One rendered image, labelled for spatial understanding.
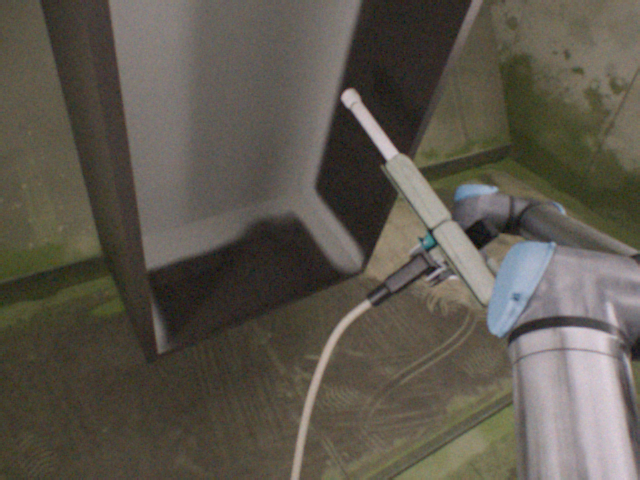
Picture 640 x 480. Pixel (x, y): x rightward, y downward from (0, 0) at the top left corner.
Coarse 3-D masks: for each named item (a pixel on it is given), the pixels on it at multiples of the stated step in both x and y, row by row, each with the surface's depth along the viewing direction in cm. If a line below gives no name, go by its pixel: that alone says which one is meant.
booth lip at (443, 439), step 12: (504, 396) 152; (492, 408) 148; (468, 420) 144; (480, 420) 145; (444, 432) 140; (456, 432) 141; (432, 444) 137; (444, 444) 139; (408, 456) 134; (420, 456) 134; (384, 468) 131; (396, 468) 131; (408, 468) 133
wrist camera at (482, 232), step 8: (472, 224) 90; (480, 224) 89; (488, 224) 89; (464, 232) 92; (472, 232) 91; (480, 232) 89; (488, 232) 88; (496, 232) 89; (472, 240) 91; (480, 240) 90; (488, 240) 89; (480, 248) 91
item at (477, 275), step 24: (360, 120) 92; (384, 144) 88; (384, 168) 87; (408, 168) 84; (408, 192) 84; (432, 192) 84; (432, 216) 81; (456, 240) 79; (408, 264) 84; (432, 264) 82; (456, 264) 79; (480, 264) 77; (384, 288) 86; (480, 288) 76
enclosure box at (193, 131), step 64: (64, 0) 54; (128, 0) 81; (192, 0) 87; (256, 0) 94; (320, 0) 101; (384, 0) 94; (448, 0) 81; (64, 64) 71; (128, 64) 89; (192, 64) 96; (256, 64) 105; (320, 64) 115; (384, 64) 99; (448, 64) 83; (128, 128) 99; (192, 128) 108; (256, 128) 118; (320, 128) 128; (384, 128) 105; (128, 192) 65; (192, 192) 123; (256, 192) 137; (320, 192) 138; (384, 192) 112; (128, 256) 75; (192, 256) 123; (256, 256) 127; (320, 256) 132; (192, 320) 111
